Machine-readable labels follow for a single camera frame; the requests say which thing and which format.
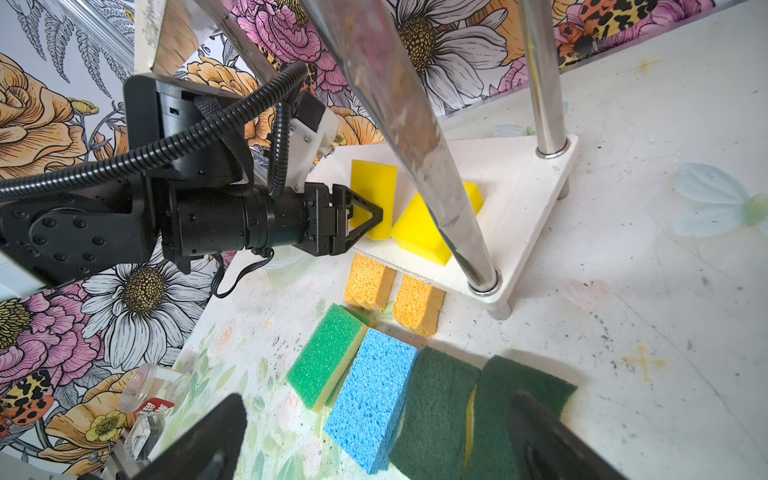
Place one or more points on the dark green scouring sponge left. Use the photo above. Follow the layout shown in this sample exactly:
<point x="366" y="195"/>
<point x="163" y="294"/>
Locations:
<point x="431" y="443"/>

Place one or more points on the blue cellulose sponge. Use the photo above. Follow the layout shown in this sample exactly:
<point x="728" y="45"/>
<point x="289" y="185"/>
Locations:
<point x="366" y="413"/>

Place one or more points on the white two-tier shelf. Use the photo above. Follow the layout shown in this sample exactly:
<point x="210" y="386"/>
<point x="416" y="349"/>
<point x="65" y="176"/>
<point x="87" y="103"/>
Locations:
<point x="488" y="198"/>

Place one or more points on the yellow sponge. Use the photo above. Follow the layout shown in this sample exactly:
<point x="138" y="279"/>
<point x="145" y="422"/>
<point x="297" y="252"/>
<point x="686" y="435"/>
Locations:
<point x="376" y="183"/>
<point x="416" y="232"/>

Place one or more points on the orange cellulose sponge right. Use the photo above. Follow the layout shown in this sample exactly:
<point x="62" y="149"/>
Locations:
<point x="418" y="305"/>

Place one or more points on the orange cellulose sponge left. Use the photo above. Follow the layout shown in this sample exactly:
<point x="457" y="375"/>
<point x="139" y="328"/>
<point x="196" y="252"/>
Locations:
<point x="369" y="284"/>

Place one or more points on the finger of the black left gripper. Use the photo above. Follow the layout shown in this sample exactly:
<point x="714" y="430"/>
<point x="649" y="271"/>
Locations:
<point x="354" y="217"/>

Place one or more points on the green scrub sponge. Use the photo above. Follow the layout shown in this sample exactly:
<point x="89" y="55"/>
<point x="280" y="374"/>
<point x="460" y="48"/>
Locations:
<point x="326" y="356"/>

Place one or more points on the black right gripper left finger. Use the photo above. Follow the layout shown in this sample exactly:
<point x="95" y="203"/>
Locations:
<point x="209" y="450"/>

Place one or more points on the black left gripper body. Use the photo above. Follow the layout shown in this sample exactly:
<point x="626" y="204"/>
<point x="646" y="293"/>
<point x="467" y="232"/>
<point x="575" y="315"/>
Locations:
<point x="199" y="222"/>

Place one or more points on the small white square clock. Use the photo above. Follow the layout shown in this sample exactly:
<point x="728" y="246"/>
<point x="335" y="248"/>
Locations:
<point x="143" y="436"/>

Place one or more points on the orange cellulose sponge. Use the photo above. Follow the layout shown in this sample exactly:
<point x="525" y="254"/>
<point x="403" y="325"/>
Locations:
<point x="369" y="284"/>
<point x="418" y="305"/>

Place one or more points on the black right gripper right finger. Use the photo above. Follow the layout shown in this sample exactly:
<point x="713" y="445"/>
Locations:
<point x="544" y="448"/>

